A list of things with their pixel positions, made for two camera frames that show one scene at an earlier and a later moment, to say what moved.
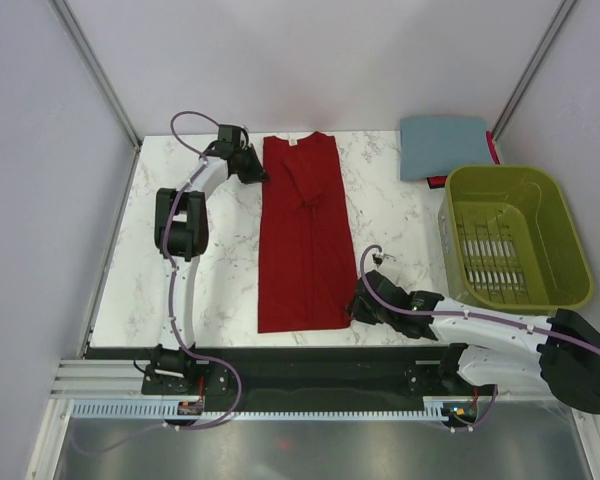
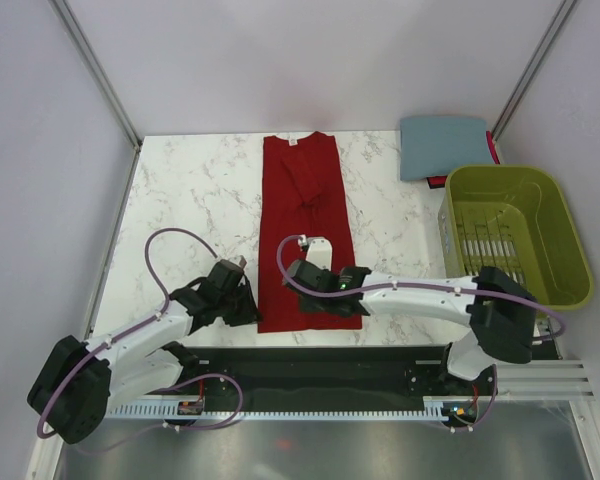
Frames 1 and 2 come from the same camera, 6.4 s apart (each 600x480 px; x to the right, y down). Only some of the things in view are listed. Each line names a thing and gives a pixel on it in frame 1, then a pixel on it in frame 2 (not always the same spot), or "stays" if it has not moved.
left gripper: (258, 174) to (249, 314)
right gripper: (355, 311) to (308, 307)
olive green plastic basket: (508, 241) stays
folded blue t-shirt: (431, 146) stays
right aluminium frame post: (533, 66) stays
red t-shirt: (306, 278) stays
